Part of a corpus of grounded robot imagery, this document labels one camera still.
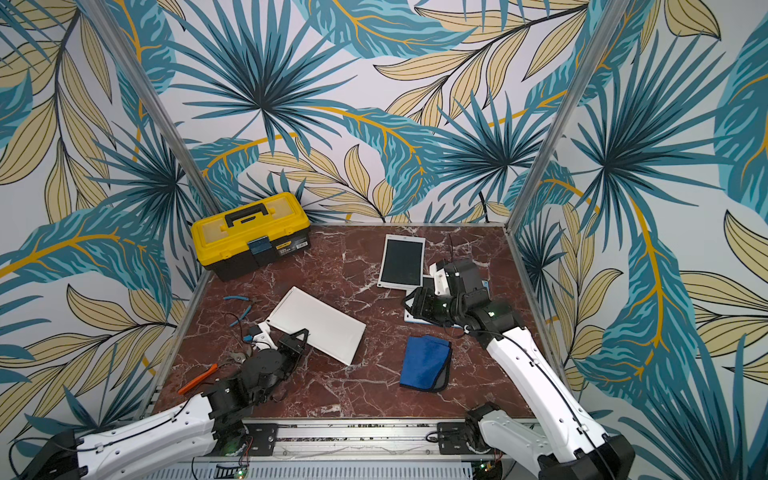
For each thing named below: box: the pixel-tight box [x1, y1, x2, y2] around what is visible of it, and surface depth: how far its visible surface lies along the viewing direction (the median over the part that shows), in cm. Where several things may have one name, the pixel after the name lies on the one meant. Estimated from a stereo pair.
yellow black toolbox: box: [191, 191, 312, 282], surface depth 98 cm
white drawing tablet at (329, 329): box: [265, 286, 367, 366], surface depth 91 cm
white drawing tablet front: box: [376, 234, 426, 289], surface depth 112 cm
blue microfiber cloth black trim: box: [400, 335, 453, 393], surface depth 85 cm
